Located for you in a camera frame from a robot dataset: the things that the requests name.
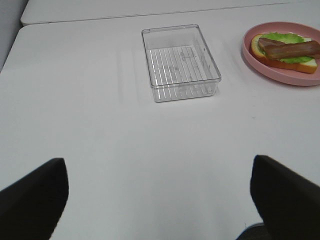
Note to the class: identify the bread slice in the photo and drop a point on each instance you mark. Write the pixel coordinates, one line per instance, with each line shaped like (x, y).
(305, 67)

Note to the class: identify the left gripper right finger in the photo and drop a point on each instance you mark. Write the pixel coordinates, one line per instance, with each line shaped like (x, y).
(288, 203)

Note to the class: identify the left clear plastic tray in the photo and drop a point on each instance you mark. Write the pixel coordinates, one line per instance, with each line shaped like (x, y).
(180, 64)

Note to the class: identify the long bacon strip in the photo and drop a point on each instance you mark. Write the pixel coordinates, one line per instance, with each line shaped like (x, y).
(263, 43)

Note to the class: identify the pink round plate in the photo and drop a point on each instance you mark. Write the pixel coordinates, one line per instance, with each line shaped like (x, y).
(285, 76)

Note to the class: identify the short bacon strip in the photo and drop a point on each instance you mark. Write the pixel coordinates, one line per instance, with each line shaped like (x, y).
(293, 50)

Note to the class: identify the green lettuce leaf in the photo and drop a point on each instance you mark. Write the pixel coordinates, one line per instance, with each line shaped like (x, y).
(287, 38)

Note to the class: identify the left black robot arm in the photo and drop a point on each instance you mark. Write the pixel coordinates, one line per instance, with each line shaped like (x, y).
(252, 232)

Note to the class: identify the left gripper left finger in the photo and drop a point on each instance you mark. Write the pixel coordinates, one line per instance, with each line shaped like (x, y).
(31, 207)

